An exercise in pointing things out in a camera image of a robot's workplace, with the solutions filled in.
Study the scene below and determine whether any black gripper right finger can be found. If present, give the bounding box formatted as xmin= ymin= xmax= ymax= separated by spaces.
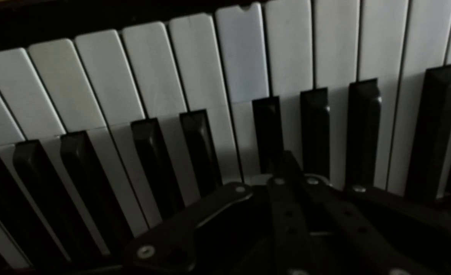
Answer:
xmin=291 ymin=152 xmax=451 ymax=275

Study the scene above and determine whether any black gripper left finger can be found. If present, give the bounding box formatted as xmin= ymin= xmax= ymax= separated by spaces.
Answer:
xmin=121 ymin=148 xmax=309 ymax=275

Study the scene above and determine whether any black upright piano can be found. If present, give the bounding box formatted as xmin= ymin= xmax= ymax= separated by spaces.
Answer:
xmin=0 ymin=0 xmax=451 ymax=275

